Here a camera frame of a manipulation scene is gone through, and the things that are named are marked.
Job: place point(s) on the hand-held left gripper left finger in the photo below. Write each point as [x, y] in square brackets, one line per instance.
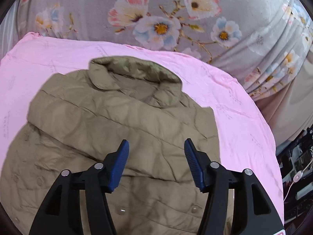
[119, 162]

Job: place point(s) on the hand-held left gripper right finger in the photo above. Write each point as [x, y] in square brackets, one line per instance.
[193, 162]

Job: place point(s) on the khaki puffer jacket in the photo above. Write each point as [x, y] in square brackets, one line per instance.
[97, 115]

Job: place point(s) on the pink bed sheet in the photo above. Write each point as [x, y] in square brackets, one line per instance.
[234, 127]

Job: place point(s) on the dark cluttered furniture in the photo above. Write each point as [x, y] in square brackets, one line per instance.
[296, 156]

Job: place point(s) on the beige cloth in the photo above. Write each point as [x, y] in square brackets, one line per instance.
[288, 105]

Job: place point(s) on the white curtain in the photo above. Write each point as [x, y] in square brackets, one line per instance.
[9, 29]

